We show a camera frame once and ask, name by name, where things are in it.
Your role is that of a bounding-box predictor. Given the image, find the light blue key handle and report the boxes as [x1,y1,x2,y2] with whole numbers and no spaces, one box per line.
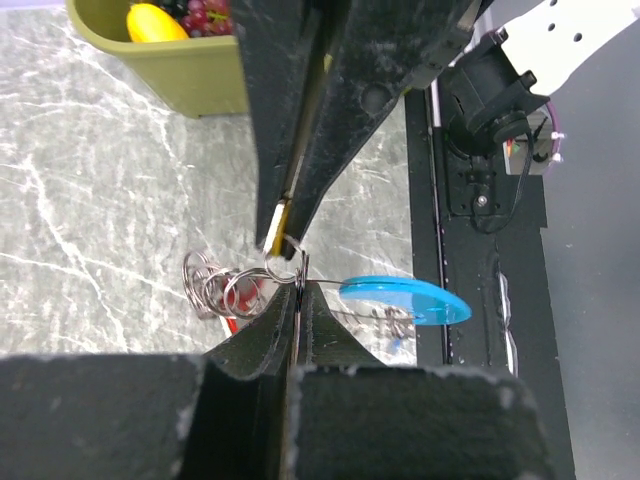
[339,276,472,326]

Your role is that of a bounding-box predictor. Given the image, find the yellow key tag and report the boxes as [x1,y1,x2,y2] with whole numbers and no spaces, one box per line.
[262,198,292,260]

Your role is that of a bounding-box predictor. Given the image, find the red key tag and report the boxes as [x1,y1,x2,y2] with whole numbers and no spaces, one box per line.
[221,277,263,337]

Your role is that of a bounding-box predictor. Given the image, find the olive green plastic bin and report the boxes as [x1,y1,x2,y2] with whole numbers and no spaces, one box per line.
[66,1,248,118]

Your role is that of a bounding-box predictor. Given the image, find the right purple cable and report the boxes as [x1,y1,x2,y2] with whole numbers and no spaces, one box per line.
[542,99,569,176]

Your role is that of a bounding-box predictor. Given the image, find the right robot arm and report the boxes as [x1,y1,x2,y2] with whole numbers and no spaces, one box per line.
[231,1,639,255]

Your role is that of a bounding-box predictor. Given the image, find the metal keyring with small rings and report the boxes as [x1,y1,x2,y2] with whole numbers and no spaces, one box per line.
[181,250,418,339]

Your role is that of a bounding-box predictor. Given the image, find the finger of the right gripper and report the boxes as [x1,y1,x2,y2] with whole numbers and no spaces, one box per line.
[284,1,480,240]
[231,0,324,245]

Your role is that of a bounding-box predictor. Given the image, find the purple toy grapes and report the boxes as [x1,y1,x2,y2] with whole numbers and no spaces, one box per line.
[156,0,233,38]

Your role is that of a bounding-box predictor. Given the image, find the yellow toy lemon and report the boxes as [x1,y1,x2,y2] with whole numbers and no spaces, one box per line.
[126,3,189,43]

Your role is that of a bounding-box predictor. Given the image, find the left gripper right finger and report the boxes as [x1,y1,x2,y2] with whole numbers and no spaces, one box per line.
[284,287,555,479]

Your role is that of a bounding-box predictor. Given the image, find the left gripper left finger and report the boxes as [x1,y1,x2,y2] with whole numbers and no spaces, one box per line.
[1,287,295,479]

